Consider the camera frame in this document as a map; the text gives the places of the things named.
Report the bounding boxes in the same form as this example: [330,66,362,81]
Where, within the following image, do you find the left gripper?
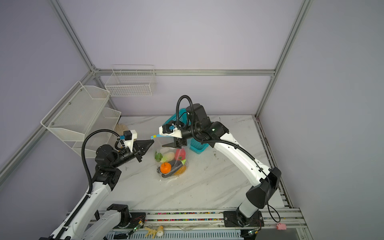
[111,139,154,169]

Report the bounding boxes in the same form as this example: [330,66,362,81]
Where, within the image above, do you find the white toy radish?
[155,152,175,163]

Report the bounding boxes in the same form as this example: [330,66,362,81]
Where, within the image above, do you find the clear zip top bag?
[152,135,189,180]

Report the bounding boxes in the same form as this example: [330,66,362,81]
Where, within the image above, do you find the yellow toy mango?
[174,166,187,176]

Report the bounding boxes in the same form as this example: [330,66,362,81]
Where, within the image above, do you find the orange toy fruit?
[160,162,172,174]

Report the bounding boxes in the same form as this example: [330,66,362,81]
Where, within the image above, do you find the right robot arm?
[159,95,282,220]

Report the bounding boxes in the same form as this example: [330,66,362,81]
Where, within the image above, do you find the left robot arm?
[48,129,154,240]

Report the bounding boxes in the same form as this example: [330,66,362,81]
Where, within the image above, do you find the teal plastic basket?
[163,107,210,155]

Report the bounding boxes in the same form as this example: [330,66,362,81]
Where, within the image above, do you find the white mesh lower shelf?
[71,107,122,159]

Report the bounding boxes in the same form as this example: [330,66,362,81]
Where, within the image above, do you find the white mesh shelf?
[71,107,122,159]
[41,82,111,142]

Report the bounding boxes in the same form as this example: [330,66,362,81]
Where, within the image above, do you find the white mesh upper shelf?
[41,82,111,142]

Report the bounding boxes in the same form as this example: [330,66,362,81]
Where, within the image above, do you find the wooden toy figure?
[144,226,164,239]

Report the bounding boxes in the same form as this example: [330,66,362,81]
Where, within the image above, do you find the pink toy pig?
[276,223,287,231]

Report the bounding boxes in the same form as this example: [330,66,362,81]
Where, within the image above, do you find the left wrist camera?
[119,130,138,152]

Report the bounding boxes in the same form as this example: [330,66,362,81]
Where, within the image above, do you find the white wire basket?
[105,65,157,97]

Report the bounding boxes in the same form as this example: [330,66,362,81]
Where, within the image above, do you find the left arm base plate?
[107,204,147,229]

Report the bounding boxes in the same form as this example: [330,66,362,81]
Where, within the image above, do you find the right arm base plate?
[223,211,265,228]

